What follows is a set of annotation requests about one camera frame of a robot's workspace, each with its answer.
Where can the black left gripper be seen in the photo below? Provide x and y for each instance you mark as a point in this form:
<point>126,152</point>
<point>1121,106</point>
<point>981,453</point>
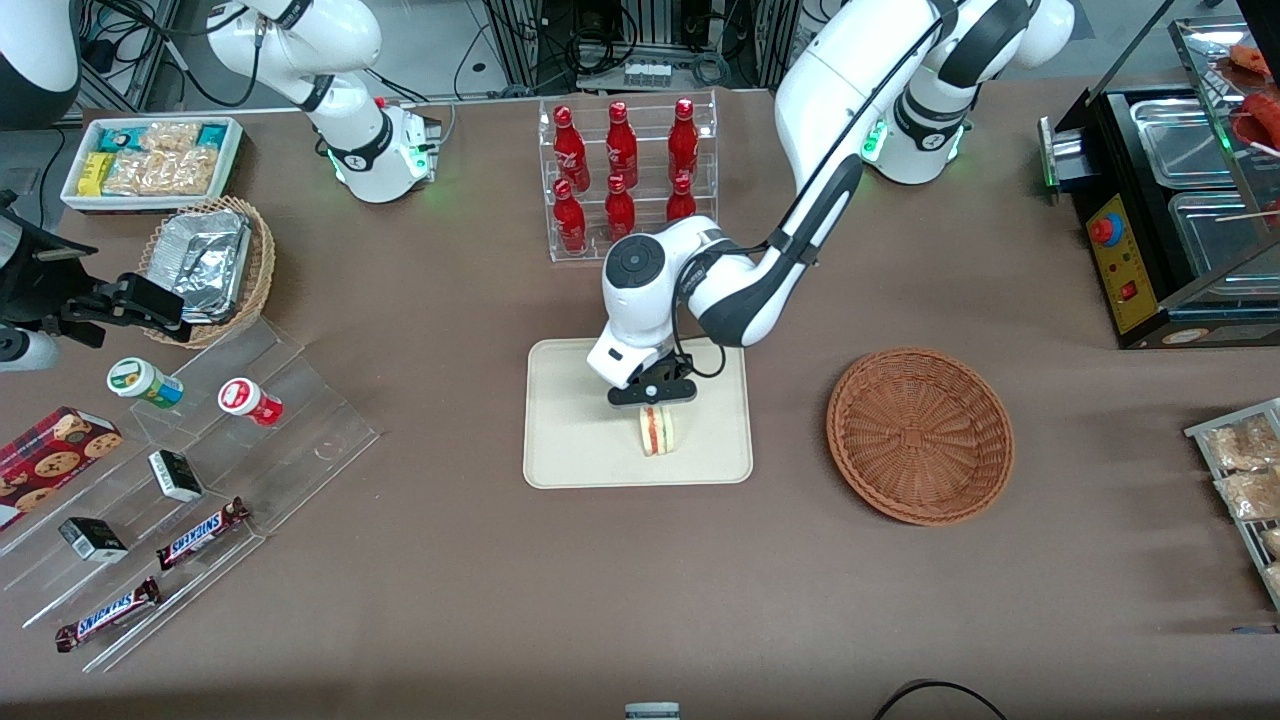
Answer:
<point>660,372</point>

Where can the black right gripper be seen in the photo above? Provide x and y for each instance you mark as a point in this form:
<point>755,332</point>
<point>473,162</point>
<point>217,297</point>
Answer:
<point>82,303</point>

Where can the triangular sandwich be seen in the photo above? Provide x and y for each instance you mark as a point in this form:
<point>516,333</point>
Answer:
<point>657,430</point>

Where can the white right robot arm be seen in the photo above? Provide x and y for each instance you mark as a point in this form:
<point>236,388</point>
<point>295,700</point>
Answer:
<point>372,150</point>

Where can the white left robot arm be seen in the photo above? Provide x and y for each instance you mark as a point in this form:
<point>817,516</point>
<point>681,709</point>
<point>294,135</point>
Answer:
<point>830,90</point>

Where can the cream rectangular serving tray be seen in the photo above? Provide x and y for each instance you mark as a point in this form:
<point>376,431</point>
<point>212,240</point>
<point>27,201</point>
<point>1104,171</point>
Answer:
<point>570,430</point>

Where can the oval light wicker basket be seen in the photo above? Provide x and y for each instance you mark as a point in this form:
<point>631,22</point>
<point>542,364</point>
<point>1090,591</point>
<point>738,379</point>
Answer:
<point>262,260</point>

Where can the round brown wicker basket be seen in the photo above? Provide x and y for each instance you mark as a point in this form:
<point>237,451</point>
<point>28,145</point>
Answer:
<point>920,435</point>

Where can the tray of packaged pastries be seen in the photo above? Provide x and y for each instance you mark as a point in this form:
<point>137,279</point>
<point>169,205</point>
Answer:
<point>1200,432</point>

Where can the stacked aluminium foil containers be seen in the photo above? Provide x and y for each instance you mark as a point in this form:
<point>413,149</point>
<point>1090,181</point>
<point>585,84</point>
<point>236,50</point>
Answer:
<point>210,262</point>

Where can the green lid snack cup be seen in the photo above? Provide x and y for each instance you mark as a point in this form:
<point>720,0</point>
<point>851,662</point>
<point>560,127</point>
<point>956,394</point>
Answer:
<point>140,380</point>

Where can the red lid snack cup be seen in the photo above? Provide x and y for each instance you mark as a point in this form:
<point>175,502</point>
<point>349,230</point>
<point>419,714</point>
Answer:
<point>245,398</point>

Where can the large clear cracker bag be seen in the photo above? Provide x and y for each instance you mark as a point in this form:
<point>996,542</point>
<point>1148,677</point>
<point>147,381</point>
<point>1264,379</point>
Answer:
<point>160,172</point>

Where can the yellow snack pack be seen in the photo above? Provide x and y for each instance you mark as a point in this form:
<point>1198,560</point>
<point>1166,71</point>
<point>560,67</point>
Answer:
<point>95,174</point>

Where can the teal snack pack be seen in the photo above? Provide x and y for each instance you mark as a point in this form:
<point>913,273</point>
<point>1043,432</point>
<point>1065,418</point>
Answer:
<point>212,135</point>
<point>120,138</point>

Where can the small clear cracker bag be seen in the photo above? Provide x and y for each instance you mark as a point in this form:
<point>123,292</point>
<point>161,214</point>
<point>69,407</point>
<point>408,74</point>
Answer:
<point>170,136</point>

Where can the clear acrylic bottle rack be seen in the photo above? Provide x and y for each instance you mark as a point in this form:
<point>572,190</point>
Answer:
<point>560,250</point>

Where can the small black white box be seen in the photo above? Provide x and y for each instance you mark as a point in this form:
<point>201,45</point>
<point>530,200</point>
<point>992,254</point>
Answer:
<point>176,476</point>
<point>92,540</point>

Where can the white plastic snack bin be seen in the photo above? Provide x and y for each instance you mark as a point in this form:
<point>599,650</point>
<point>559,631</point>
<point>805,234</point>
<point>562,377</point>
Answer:
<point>232,150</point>

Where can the red chocolate chip cookie box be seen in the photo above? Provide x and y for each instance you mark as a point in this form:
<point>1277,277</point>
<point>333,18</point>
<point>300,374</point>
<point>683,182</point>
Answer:
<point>50,460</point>

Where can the red cola bottle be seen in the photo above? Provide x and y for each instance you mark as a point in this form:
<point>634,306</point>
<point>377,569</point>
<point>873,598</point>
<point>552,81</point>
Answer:
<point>569,145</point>
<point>683,140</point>
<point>570,225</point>
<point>620,210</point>
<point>681,202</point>
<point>621,140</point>

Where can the clear acrylic stepped display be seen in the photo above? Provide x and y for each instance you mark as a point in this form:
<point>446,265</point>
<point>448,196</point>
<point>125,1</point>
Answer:
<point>300,440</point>

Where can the Snickers chocolate bar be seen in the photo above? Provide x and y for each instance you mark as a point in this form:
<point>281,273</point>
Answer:
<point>200,535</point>
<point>108,614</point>

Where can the white power strip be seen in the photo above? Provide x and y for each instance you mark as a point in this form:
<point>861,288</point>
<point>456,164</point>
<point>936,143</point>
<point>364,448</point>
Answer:
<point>647,74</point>

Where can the grey device top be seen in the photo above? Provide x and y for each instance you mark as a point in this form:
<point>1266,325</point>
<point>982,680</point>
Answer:
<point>652,712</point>

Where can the black food warmer machine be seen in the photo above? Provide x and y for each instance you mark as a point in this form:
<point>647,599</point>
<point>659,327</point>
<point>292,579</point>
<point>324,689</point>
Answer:
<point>1125,270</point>

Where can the stainless steel pan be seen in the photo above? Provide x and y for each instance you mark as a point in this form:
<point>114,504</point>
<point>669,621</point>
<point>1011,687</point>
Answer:
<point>1180,140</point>
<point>1210,235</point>

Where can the clear bagged pastry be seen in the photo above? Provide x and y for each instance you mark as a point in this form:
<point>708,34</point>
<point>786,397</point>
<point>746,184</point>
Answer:
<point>1240,445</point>
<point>1250,495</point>
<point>1272,542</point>
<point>1274,578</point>

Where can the red orange hot food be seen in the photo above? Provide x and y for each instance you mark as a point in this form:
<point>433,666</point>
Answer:
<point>1262,112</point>

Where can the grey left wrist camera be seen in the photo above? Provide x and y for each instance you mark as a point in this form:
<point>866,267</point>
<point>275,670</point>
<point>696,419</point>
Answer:
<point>620,362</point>

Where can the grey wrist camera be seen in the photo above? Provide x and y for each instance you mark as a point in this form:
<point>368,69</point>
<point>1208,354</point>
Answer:
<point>28,352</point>
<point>620,362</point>

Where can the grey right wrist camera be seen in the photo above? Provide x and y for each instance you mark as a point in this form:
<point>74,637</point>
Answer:
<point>28,352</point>

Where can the aluminium frame post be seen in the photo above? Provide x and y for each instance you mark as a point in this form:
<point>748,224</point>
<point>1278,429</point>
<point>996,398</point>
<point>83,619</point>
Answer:
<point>140,50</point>
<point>512,45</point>
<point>775,45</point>

